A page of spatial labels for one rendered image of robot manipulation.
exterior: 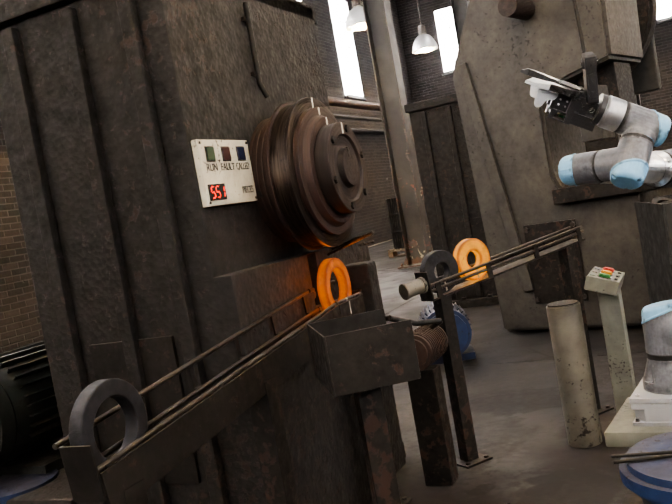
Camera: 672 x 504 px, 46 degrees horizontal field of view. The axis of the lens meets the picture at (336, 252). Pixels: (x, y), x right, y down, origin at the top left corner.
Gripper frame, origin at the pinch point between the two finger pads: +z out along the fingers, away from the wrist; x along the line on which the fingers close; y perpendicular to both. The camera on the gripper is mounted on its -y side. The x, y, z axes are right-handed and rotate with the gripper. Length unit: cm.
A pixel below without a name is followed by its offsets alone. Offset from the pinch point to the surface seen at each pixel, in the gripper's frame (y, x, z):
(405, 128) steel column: 235, 906, 12
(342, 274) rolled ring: 83, 42, 24
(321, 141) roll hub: 42, 37, 43
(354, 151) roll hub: 47, 54, 33
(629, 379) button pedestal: 94, 65, -84
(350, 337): 62, -34, 17
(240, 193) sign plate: 60, 20, 59
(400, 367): 66, -33, 4
